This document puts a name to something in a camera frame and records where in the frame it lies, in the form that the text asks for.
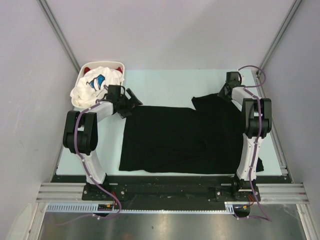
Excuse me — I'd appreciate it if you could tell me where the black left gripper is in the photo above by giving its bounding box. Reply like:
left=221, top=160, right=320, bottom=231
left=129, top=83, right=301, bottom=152
left=116, top=88, right=142, bottom=119

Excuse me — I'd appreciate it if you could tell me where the white plastic laundry basket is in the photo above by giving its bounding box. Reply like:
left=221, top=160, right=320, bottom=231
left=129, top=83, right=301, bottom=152
left=71, top=60, right=126, bottom=109

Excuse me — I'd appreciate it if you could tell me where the black t shirt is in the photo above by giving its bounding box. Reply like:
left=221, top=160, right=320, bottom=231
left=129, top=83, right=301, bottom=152
left=118, top=91, right=265, bottom=175

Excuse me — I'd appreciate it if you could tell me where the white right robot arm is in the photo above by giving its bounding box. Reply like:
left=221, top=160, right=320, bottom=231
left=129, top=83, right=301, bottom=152
left=218, top=71, right=272, bottom=201

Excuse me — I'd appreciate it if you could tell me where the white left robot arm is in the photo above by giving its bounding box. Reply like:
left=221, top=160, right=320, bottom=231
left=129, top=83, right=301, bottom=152
left=62, top=85, right=143, bottom=200

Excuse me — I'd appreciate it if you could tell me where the white t shirt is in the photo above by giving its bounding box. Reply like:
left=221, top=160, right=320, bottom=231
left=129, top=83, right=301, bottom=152
left=70, top=66, right=125, bottom=109

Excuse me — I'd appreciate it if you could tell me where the red t shirt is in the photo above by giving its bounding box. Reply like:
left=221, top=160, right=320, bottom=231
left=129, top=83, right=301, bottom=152
left=83, top=67, right=123, bottom=75

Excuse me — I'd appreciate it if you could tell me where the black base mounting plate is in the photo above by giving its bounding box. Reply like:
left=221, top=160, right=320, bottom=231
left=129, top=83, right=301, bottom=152
left=51, top=176, right=290, bottom=210

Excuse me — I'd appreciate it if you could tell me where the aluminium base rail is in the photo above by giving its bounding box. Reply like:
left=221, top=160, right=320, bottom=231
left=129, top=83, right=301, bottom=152
left=36, top=183, right=309, bottom=204

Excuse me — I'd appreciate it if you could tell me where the right aluminium frame post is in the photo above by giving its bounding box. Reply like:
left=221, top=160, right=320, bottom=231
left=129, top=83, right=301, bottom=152
left=259, top=0, right=305, bottom=70

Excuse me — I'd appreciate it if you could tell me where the aluminium frame post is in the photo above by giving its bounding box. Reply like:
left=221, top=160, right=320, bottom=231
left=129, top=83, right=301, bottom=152
left=259, top=0, right=305, bottom=70
left=36, top=0, right=81, bottom=73

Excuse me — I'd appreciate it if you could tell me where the slotted white cable duct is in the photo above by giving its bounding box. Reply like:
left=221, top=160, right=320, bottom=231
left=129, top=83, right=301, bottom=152
left=46, top=202, right=234, bottom=215

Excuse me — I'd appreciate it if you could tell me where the left aluminium frame post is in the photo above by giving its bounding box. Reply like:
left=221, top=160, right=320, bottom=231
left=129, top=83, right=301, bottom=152
left=36, top=0, right=81, bottom=73

